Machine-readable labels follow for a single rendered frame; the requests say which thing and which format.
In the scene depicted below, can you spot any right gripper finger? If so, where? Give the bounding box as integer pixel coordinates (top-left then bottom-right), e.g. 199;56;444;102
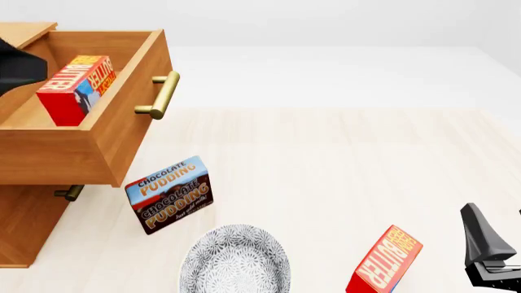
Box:
459;202;518;268

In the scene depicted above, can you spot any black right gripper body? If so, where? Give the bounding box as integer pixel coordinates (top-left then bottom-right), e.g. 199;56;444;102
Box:
465;257;521;290

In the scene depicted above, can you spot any red butter box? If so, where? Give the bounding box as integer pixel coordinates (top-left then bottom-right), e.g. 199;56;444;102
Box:
35;54;118;127
344;225;424;293

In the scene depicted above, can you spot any wooden drawer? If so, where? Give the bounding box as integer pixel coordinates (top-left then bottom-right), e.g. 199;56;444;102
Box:
0;28;174;188

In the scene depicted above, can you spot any wooden cabinet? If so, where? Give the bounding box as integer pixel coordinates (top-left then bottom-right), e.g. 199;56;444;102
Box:
0;21;73;269

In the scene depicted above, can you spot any patterned grey bowl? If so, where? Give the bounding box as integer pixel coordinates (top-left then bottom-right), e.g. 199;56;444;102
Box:
178;223;292;293

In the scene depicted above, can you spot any chocolate pudding box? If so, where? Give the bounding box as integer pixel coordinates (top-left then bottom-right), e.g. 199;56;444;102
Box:
124;155;215;236

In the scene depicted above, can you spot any brass drawer handle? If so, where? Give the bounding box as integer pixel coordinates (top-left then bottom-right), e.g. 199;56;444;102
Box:
54;184;85;203
134;70;182;121

